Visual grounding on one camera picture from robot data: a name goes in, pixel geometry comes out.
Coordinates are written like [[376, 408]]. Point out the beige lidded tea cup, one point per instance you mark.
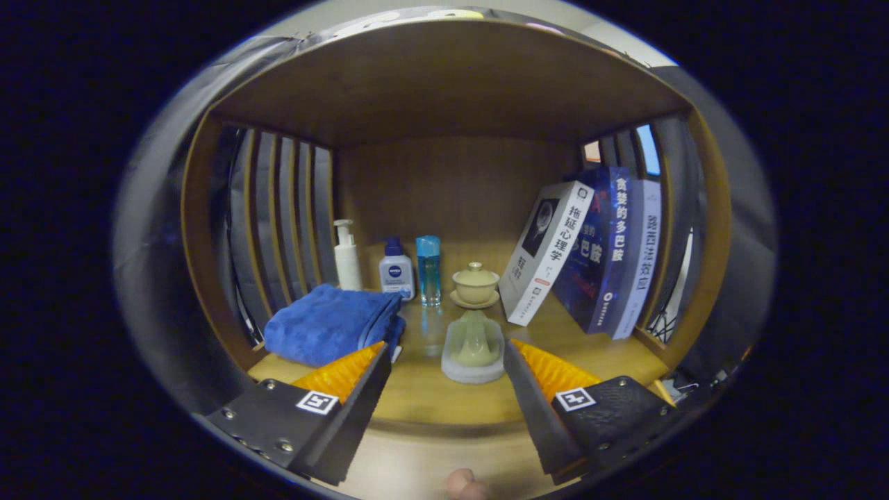
[[475, 285]]

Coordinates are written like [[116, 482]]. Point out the rolled blue towel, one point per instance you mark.
[[326, 323]]

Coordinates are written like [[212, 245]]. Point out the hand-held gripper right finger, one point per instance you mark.
[[535, 410]]

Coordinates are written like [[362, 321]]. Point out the wooden cabinet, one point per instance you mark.
[[444, 83]]

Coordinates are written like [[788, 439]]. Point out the white book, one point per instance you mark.
[[549, 250]]

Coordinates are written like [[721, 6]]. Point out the wooden countertop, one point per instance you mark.
[[417, 396]]

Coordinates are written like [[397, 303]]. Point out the white bottle with blue cap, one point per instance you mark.
[[396, 274]]

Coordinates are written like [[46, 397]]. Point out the green scrub brush white sponge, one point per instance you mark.
[[472, 347]]

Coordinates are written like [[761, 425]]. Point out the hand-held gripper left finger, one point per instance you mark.
[[358, 410]]

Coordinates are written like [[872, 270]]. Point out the dark blue book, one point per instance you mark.
[[601, 257]]

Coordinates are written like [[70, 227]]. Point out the white pump bottle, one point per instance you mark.
[[347, 267]]

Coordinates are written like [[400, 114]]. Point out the clear blue bottle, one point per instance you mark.
[[428, 274]]

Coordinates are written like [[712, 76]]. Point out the pale lavender book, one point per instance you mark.
[[642, 257]]

